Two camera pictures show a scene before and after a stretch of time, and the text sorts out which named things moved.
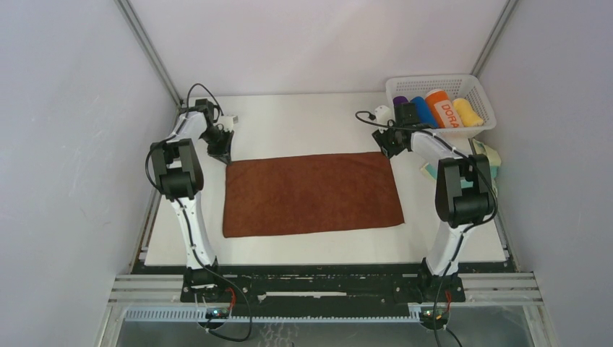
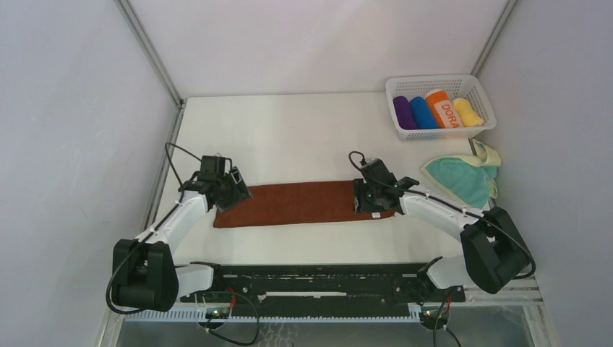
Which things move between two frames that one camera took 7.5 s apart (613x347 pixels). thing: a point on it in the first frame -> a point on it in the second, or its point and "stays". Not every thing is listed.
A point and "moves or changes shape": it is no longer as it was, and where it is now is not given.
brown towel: (281, 195) moves or changes shape
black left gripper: (223, 153) -> (239, 190)
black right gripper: (382, 136) -> (361, 204)
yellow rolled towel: (469, 118) stays
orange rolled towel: (442, 109) stays
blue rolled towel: (424, 112) stays
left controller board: (217, 313) stays
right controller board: (428, 314) stays
